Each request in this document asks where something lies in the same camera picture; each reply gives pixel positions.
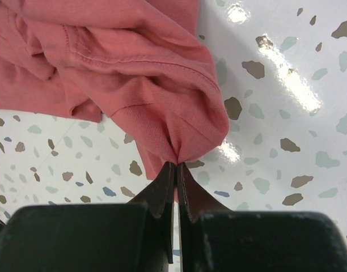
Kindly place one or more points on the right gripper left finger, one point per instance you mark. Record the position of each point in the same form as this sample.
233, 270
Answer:
132, 236

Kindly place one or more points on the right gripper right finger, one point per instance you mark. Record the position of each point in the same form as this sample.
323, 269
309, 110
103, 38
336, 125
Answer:
215, 238

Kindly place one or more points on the red t shirt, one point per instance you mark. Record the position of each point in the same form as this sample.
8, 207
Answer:
137, 62

